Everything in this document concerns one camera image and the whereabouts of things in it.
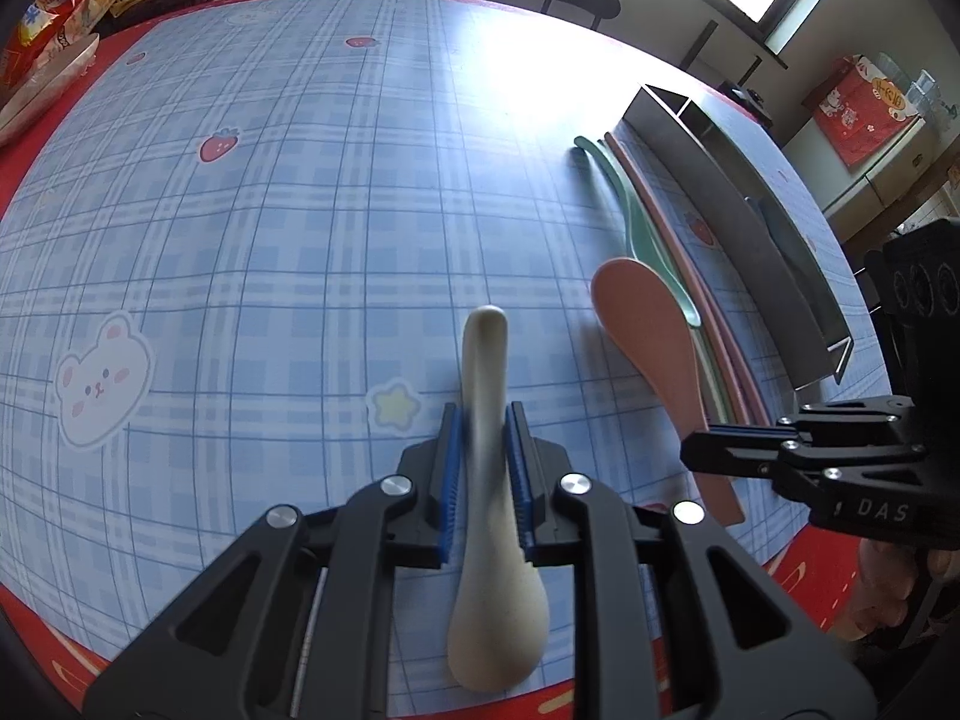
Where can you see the person's right hand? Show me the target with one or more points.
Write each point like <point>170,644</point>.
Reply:
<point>877,585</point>

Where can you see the pink spoon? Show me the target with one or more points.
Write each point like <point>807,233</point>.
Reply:
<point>645,330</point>

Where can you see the small black device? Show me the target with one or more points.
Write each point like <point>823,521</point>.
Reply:
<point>752,105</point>

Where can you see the blue plaid tablecloth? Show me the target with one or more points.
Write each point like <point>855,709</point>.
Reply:
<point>300,240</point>

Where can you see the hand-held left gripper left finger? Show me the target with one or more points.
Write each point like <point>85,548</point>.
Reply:
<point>450,465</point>

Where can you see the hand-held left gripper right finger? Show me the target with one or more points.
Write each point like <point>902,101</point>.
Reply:
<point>519,472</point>

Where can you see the green spoon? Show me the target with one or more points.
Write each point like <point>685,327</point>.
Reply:
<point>645,232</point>

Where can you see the clear plastic containers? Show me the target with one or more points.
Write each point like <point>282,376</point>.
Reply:
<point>919,90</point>

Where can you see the beige spoon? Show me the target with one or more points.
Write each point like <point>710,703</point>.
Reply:
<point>487,600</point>

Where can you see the white cabinet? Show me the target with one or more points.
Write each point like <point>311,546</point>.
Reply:
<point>877,180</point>

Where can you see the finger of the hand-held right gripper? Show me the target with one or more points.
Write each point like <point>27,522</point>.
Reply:
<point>847,420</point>
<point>750,454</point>

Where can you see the red snack packet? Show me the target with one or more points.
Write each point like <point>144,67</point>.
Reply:
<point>45,22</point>

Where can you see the red printed bag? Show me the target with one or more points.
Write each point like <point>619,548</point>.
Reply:
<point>862,112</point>

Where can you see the metal utensil tray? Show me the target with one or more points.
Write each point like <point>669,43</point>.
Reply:
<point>720,187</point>

